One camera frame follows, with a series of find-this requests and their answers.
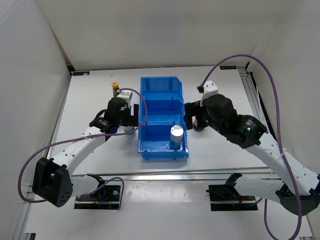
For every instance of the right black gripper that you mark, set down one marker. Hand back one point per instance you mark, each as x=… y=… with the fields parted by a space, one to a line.
x=191 y=109

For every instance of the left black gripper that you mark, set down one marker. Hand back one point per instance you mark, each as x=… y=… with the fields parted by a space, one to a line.
x=132 y=120

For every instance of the red-lid sauce jar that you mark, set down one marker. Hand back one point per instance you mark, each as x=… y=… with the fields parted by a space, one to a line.
x=198 y=125

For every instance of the silver-top shaker can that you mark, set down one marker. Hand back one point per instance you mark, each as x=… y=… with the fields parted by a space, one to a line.
x=130 y=131
x=176 y=136

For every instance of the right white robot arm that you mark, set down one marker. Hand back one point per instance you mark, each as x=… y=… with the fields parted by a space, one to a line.
x=246 y=131

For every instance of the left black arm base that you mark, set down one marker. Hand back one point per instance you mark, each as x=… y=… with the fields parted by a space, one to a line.
x=108 y=197

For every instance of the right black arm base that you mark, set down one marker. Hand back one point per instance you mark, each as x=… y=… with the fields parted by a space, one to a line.
x=224 y=197

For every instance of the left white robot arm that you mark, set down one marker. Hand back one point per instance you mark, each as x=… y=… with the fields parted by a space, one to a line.
x=53 y=178

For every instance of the blue three-compartment plastic bin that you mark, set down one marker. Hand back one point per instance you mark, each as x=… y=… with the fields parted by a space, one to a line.
x=161 y=108

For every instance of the left yellow-cap sauce bottle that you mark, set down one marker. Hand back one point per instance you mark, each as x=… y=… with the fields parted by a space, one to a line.
x=115 y=88

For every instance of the right black corner label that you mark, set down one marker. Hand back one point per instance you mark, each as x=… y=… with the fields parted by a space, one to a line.
x=228 y=67

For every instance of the black corner label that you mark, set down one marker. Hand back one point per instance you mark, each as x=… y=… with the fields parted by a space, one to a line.
x=228 y=67
x=81 y=73

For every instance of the left black corner label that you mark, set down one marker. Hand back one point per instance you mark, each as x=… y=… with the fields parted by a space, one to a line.
x=81 y=73

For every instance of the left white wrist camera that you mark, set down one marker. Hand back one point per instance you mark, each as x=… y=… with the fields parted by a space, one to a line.
x=126 y=95

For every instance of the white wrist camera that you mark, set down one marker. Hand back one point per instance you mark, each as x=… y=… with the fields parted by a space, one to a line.
x=126 y=95
x=208 y=89

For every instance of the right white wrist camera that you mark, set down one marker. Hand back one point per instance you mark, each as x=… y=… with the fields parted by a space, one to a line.
x=208 y=89

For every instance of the right aluminium side rail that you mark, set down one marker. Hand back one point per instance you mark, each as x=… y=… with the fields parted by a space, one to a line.
x=255 y=100

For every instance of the aluminium side rail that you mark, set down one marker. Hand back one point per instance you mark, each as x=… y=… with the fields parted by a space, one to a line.
x=255 y=100
x=19 y=233

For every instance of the aluminium front rail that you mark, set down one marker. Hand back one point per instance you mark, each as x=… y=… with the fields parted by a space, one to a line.
x=190 y=175

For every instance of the left aluminium side rail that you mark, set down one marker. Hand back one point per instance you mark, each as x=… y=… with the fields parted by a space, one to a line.
x=19 y=233

